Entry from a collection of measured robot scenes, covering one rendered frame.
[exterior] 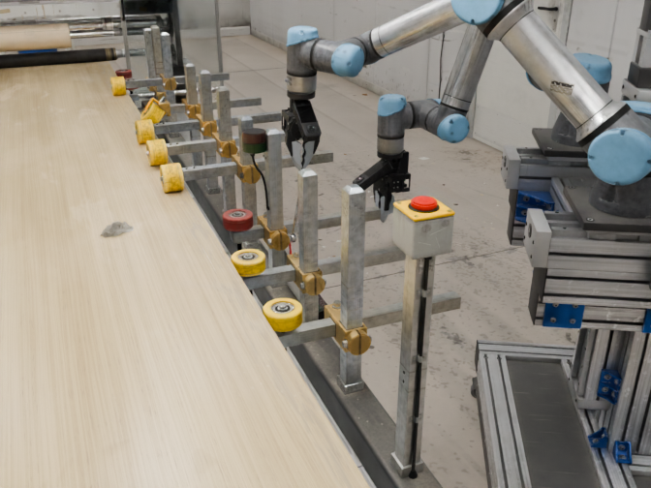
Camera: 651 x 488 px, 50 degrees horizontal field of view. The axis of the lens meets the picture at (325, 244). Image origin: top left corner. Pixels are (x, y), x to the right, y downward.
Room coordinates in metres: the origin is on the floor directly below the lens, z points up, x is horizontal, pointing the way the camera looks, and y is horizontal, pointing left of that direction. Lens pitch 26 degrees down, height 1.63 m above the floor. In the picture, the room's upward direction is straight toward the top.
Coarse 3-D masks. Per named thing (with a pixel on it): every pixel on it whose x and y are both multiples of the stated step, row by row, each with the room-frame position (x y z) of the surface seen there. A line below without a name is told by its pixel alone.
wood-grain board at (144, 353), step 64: (0, 128) 2.52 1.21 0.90; (64, 128) 2.52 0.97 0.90; (128, 128) 2.52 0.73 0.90; (0, 192) 1.86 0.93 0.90; (64, 192) 1.86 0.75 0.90; (128, 192) 1.86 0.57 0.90; (0, 256) 1.45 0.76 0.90; (64, 256) 1.45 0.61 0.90; (128, 256) 1.45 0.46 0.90; (192, 256) 1.45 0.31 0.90; (0, 320) 1.17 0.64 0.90; (64, 320) 1.17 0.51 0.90; (128, 320) 1.17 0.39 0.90; (192, 320) 1.17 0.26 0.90; (256, 320) 1.17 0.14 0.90; (0, 384) 0.96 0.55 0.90; (64, 384) 0.96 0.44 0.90; (128, 384) 0.96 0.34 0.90; (192, 384) 0.96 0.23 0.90; (256, 384) 0.96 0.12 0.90; (0, 448) 0.81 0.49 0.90; (64, 448) 0.81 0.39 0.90; (128, 448) 0.81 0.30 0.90; (192, 448) 0.81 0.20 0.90; (256, 448) 0.81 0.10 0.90; (320, 448) 0.81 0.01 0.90
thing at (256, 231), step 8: (368, 208) 1.84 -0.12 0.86; (376, 208) 1.84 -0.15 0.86; (320, 216) 1.78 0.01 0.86; (328, 216) 1.78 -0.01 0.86; (336, 216) 1.78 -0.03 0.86; (368, 216) 1.82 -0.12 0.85; (376, 216) 1.82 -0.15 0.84; (288, 224) 1.73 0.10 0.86; (296, 224) 1.74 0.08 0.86; (320, 224) 1.76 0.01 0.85; (328, 224) 1.77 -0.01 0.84; (336, 224) 1.78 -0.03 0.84; (232, 232) 1.67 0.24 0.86; (240, 232) 1.67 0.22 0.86; (248, 232) 1.68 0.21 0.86; (256, 232) 1.69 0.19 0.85; (288, 232) 1.73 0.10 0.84; (296, 232) 1.74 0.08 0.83; (232, 240) 1.67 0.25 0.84; (240, 240) 1.67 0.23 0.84; (248, 240) 1.68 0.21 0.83
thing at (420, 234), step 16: (400, 208) 0.98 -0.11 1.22; (448, 208) 0.97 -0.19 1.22; (400, 224) 0.97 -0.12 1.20; (416, 224) 0.94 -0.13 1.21; (432, 224) 0.95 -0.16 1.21; (448, 224) 0.96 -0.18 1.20; (400, 240) 0.97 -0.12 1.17; (416, 240) 0.94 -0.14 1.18; (432, 240) 0.95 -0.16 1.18; (448, 240) 0.96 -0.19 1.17; (416, 256) 0.94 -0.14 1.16; (432, 256) 0.95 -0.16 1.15
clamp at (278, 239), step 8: (264, 224) 1.71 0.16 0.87; (264, 232) 1.69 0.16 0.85; (272, 232) 1.66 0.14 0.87; (280, 232) 1.65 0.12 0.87; (264, 240) 1.70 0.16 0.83; (272, 240) 1.64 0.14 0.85; (280, 240) 1.64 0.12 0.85; (288, 240) 1.65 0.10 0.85; (272, 248) 1.66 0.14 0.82; (280, 248) 1.64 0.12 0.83
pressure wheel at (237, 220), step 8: (240, 208) 1.73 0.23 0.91; (224, 216) 1.67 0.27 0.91; (232, 216) 1.68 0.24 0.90; (240, 216) 1.68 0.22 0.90; (248, 216) 1.67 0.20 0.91; (224, 224) 1.67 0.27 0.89; (232, 224) 1.65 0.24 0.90; (240, 224) 1.65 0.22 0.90; (248, 224) 1.66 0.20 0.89; (240, 248) 1.68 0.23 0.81
